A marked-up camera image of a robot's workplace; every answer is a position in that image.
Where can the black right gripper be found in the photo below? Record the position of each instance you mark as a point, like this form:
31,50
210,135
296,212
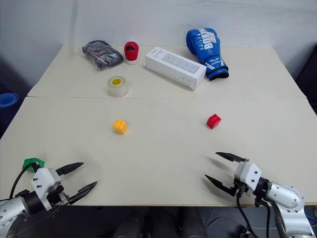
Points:
239,188

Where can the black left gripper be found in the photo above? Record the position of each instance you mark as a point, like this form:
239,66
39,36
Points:
58,196

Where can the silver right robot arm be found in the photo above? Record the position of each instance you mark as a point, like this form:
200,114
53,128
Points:
287,196

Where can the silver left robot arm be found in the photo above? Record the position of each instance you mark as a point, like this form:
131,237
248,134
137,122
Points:
10,210

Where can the green clip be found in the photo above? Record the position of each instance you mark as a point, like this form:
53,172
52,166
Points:
29,162

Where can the red toy brick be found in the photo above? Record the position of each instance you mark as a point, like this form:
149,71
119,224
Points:
213,121

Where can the yellow toy brick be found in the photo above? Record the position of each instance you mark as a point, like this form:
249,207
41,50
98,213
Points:
120,127

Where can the clear tape roll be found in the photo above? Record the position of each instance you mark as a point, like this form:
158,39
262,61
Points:
118,88

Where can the blue round container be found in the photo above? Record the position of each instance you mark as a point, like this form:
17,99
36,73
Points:
7,99

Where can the white remote control box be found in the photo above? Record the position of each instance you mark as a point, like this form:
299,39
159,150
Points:
173,68

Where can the blue boxing glove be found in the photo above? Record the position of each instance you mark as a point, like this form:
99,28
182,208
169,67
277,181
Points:
208,49

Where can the black item in plastic bag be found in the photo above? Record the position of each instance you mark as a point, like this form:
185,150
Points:
102,54

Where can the small red shoe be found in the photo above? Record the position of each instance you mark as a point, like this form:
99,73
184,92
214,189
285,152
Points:
131,53

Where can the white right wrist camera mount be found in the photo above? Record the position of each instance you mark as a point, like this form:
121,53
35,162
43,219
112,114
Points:
247,172

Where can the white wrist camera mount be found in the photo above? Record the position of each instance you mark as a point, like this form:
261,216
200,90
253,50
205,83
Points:
247,172
43,177

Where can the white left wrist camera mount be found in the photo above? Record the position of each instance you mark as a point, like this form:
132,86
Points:
43,177

